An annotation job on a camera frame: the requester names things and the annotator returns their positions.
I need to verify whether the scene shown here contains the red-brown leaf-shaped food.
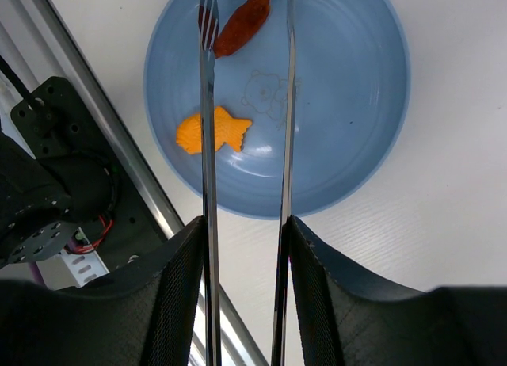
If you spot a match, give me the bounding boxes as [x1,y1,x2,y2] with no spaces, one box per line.
[213,0,271,59]

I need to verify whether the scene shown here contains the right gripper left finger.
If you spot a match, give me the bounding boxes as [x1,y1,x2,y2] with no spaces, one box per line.
[1,217,206,365]

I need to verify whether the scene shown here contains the metal tongs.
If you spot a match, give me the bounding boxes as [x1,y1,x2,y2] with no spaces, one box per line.
[197,0,296,365]

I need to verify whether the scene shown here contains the aluminium rail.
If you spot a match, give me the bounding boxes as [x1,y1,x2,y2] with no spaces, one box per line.
[1,0,266,365]

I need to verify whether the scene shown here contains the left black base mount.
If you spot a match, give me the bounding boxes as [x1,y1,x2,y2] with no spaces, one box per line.
[1,76,163,269]

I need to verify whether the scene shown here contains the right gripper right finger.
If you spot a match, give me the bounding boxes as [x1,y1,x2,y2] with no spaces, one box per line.
[289,218,506,365]

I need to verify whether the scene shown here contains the slotted cable duct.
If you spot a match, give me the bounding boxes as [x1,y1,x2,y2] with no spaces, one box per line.
[60,250,109,288]

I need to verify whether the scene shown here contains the blue plate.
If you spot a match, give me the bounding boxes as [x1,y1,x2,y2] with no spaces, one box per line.
[144,0,410,219]

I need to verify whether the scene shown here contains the orange fish-shaped cookie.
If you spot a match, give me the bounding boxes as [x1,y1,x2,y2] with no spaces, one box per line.
[176,106,253,155]

